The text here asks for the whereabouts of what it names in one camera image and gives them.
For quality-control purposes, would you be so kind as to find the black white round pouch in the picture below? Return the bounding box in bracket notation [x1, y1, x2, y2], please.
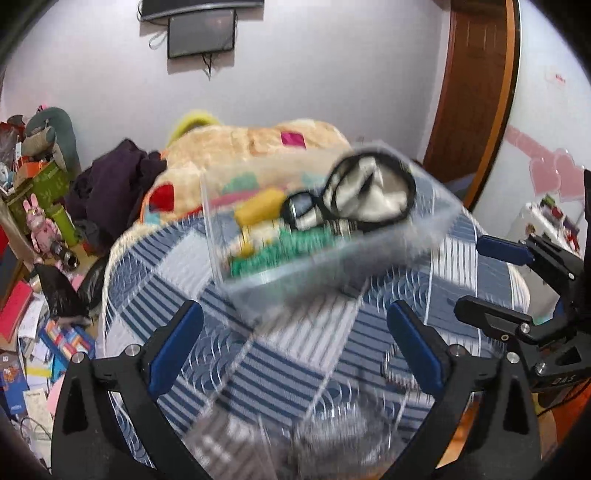
[280, 149, 417, 236]

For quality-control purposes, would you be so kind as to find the clear plastic storage box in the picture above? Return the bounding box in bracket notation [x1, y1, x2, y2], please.
[201, 142, 462, 320]

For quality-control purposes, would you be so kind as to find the green knitted cloth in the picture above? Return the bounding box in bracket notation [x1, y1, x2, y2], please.
[228, 228, 337, 278]

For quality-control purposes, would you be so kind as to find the yellow green sponge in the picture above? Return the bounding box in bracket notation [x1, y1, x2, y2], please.
[235, 188, 287, 227]

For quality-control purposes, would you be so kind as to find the white toy vehicle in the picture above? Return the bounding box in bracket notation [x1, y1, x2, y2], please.
[517, 202, 581, 257]

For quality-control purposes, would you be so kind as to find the blue white patterned cloth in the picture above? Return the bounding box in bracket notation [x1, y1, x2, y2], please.
[102, 214, 530, 476]

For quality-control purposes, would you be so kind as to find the pink heart decoration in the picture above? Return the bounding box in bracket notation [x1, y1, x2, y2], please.
[529, 149, 585, 202]

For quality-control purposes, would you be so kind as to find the colourful blue book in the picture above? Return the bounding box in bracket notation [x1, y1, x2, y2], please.
[39, 319, 95, 364]

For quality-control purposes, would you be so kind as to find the silver glitter cloth in bag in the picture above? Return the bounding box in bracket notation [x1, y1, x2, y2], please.
[183, 402, 405, 479]

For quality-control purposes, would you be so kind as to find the black plastic bag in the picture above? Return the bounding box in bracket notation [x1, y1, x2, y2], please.
[34, 257, 108, 325]

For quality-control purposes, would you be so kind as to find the brown wooden door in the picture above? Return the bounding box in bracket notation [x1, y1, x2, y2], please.
[423, 1, 520, 210]

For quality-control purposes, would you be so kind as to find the red box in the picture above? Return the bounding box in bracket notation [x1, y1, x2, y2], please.
[0, 230, 32, 351]

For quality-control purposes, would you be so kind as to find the dark purple clothing pile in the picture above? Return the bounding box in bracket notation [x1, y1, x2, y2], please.
[65, 139, 167, 245]

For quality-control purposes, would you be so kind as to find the pink bunny doll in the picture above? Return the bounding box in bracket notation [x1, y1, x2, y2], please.
[22, 193, 61, 260]

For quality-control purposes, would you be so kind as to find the green bottle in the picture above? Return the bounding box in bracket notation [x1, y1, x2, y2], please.
[48, 204, 79, 247]

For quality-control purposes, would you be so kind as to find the beige plush blanket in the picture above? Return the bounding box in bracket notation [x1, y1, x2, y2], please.
[139, 119, 349, 225]

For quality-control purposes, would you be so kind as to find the green cardboard box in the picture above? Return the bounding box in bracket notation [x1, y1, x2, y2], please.
[5, 161, 73, 234]

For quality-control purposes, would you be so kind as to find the yellow green plush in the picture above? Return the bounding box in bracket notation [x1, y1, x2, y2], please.
[167, 110, 221, 147]

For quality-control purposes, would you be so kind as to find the green dinosaur plush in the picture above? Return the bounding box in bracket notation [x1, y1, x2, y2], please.
[21, 107, 81, 176]

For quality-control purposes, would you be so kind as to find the small grey wall monitor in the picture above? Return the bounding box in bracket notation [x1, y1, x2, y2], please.
[167, 9, 238, 59]

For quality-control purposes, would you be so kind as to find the black wall television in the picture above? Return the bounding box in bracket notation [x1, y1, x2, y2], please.
[138, 0, 264, 21]

